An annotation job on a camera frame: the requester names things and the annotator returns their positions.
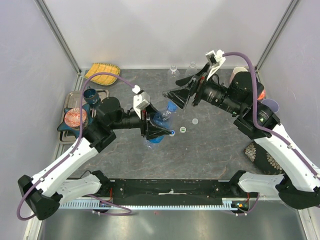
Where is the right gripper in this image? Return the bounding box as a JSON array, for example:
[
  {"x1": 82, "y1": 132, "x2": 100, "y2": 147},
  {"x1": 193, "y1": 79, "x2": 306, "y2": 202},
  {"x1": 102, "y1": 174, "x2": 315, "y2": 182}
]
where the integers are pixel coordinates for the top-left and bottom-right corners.
[{"x1": 163, "y1": 62, "x2": 243, "y2": 116}]

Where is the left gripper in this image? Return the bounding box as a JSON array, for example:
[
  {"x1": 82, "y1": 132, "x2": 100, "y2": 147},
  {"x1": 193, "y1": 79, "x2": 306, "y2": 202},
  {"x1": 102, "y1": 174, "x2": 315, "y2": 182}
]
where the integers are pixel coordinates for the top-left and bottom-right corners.
[{"x1": 110, "y1": 102, "x2": 172, "y2": 140}]

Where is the blue label bottle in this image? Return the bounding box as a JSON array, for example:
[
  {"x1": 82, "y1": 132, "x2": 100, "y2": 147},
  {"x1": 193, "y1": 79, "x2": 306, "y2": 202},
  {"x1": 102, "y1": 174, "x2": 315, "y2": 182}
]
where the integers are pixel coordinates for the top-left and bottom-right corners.
[{"x1": 145, "y1": 101, "x2": 177, "y2": 149}]

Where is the blue bottle cap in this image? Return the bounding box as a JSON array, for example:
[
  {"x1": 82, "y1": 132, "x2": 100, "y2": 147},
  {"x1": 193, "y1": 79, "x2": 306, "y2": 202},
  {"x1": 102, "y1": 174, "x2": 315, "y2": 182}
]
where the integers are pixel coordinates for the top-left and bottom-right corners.
[{"x1": 166, "y1": 101, "x2": 177, "y2": 112}]

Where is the green label bottle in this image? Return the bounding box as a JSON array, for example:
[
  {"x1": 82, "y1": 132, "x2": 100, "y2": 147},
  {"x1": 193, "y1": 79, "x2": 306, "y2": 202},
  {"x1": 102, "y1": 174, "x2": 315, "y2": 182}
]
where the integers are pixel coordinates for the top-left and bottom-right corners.
[{"x1": 185, "y1": 61, "x2": 198, "y2": 77}]

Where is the clear bottle blue-white cap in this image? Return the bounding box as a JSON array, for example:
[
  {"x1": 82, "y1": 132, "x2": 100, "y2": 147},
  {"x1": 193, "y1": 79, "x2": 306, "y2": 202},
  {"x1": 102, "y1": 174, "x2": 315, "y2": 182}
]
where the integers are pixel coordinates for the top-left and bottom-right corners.
[{"x1": 167, "y1": 65, "x2": 180, "y2": 81}]

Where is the blue white Pocari cap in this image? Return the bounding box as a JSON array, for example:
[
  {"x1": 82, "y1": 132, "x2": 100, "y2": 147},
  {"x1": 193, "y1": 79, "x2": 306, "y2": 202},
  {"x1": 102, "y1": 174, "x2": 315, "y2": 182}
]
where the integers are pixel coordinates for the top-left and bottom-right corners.
[{"x1": 169, "y1": 130, "x2": 176, "y2": 137}]

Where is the green white bottle cap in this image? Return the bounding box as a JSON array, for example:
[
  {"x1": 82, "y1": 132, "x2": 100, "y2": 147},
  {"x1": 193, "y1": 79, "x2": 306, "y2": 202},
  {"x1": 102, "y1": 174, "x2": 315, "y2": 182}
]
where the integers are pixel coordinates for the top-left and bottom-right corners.
[{"x1": 179, "y1": 126, "x2": 187, "y2": 133}]

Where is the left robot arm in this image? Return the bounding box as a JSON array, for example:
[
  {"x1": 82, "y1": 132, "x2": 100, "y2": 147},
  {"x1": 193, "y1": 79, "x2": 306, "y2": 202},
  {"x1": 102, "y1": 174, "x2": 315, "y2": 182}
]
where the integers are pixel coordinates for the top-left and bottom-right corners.
[{"x1": 16, "y1": 97, "x2": 172, "y2": 221}]

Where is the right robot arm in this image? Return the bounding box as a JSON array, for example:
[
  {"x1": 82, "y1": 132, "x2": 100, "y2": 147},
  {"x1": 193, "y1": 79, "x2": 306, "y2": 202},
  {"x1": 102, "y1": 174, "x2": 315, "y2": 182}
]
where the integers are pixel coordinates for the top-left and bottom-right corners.
[{"x1": 162, "y1": 65, "x2": 320, "y2": 210}]

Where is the pink cup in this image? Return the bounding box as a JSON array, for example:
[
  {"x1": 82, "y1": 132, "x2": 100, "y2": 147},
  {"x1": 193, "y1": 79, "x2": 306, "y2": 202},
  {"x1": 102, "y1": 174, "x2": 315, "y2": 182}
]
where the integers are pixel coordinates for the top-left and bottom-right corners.
[{"x1": 229, "y1": 66, "x2": 248, "y2": 83}]

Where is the yellow woven plate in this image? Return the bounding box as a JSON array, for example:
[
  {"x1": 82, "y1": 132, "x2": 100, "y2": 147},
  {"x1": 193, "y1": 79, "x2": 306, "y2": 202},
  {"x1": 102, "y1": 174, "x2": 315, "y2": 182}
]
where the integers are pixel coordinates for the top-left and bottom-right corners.
[{"x1": 84, "y1": 62, "x2": 121, "y2": 87}]

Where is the dark blue teacup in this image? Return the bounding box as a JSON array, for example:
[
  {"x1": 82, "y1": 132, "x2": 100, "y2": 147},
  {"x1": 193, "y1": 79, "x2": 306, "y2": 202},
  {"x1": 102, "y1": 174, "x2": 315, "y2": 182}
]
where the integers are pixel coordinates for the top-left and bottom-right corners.
[{"x1": 83, "y1": 87, "x2": 101, "y2": 106}]

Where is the black base bar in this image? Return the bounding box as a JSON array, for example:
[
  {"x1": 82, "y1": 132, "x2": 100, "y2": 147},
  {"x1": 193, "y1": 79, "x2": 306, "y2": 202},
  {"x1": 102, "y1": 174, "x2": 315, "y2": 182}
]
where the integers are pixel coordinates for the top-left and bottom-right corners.
[{"x1": 94, "y1": 178, "x2": 257, "y2": 206}]

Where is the orange patterned bowl left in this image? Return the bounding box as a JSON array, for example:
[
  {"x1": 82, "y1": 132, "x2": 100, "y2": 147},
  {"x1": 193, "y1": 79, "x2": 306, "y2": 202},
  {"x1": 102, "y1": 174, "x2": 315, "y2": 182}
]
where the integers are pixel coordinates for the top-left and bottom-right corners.
[{"x1": 64, "y1": 107, "x2": 87, "y2": 128}]

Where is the orange patterned bowl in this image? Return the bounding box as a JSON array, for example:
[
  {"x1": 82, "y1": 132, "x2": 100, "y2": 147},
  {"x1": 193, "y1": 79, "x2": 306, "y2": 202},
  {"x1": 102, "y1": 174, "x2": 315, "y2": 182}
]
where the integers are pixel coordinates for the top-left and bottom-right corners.
[
  {"x1": 64, "y1": 107, "x2": 87, "y2": 128},
  {"x1": 257, "y1": 89, "x2": 266, "y2": 101}
]

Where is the orange patterned bowl right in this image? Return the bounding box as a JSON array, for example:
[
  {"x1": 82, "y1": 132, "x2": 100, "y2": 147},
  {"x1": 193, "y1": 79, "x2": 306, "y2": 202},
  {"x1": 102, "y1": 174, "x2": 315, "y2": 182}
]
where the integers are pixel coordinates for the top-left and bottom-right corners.
[{"x1": 257, "y1": 89, "x2": 266, "y2": 101}]

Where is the blue star plate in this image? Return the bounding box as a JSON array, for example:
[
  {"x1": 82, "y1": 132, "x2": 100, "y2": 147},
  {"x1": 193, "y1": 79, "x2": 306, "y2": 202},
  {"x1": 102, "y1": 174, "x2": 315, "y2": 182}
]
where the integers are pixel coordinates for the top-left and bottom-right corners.
[{"x1": 57, "y1": 103, "x2": 93, "y2": 139}]

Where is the purple cup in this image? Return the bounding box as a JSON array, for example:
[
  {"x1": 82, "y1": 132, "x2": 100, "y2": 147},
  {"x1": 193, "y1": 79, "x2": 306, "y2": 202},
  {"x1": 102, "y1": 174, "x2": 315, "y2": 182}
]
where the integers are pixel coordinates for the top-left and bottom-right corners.
[{"x1": 261, "y1": 98, "x2": 280, "y2": 114}]

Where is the dark patterned pouch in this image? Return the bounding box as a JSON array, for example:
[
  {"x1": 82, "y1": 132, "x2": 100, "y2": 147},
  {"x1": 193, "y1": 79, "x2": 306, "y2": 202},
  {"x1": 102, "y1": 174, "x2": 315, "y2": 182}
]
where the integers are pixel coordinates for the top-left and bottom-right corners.
[{"x1": 243, "y1": 141, "x2": 285, "y2": 175}]

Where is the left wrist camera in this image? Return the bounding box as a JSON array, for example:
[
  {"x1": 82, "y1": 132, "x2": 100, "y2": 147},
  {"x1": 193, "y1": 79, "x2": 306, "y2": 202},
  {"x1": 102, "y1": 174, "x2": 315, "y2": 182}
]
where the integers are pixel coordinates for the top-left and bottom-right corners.
[{"x1": 132, "y1": 85, "x2": 151, "y2": 119}]

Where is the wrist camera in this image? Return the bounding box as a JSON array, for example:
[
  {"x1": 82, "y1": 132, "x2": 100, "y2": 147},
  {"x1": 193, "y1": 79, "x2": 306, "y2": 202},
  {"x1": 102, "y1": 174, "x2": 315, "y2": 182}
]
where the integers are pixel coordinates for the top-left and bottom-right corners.
[
  {"x1": 132, "y1": 85, "x2": 151, "y2": 119},
  {"x1": 205, "y1": 49, "x2": 226, "y2": 81}
]

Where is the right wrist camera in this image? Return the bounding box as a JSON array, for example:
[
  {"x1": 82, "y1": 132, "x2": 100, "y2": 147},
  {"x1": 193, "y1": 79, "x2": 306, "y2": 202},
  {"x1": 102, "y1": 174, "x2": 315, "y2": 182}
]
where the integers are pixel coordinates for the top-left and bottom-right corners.
[{"x1": 205, "y1": 49, "x2": 226, "y2": 81}]

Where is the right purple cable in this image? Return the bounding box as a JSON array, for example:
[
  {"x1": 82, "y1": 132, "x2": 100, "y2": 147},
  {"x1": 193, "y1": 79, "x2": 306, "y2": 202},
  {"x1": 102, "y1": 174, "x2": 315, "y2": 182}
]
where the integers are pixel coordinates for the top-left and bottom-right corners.
[{"x1": 223, "y1": 51, "x2": 320, "y2": 177}]

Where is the purple cable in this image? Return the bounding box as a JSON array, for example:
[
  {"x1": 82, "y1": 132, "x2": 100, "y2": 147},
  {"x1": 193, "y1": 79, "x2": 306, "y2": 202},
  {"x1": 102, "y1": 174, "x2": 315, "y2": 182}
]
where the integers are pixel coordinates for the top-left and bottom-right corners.
[
  {"x1": 16, "y1": 72, "x2": 137, "y2": 221},
  {"x1": 223, "y1": 51, "x2": 320, "y2": 177}
]

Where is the slotted cable duct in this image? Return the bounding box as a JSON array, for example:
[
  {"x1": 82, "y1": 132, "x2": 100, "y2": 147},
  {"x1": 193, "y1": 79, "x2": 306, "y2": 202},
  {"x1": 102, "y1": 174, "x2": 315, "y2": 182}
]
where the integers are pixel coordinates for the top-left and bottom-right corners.
[{"x1": 59, "y1": 198, "x2": 249, "y2": 211}]

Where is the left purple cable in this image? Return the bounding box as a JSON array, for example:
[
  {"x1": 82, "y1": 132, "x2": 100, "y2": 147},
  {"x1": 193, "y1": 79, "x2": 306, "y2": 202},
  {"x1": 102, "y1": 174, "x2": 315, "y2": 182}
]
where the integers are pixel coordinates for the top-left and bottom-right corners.
[{"x1": 16, "y1": 72, "x2": 137, "y2": 221}]

